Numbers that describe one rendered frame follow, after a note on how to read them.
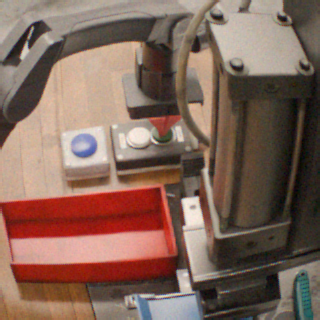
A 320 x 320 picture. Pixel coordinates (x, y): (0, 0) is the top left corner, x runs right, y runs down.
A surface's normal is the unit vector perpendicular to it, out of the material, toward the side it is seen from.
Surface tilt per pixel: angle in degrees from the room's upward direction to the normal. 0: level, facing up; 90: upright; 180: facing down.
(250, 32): 0
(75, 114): 0
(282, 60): 0
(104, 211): 90
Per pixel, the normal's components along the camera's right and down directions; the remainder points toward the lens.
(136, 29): 0.51, 0.61
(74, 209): 0.16, 0.78
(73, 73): 0.01, -0.61
